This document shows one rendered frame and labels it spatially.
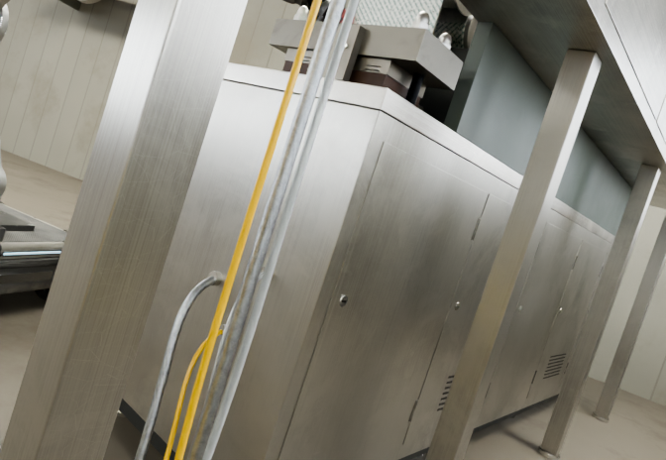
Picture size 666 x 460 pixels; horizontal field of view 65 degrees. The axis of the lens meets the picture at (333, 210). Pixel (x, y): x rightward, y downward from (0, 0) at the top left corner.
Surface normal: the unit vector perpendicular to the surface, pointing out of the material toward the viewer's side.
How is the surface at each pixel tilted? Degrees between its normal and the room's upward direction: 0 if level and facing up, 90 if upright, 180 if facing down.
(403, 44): 90
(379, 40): 90
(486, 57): 90
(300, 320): 90
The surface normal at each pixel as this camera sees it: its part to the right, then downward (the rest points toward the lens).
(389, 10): -0.61, -0.15
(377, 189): 0.73, 0.27
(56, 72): -0.29, -0.05
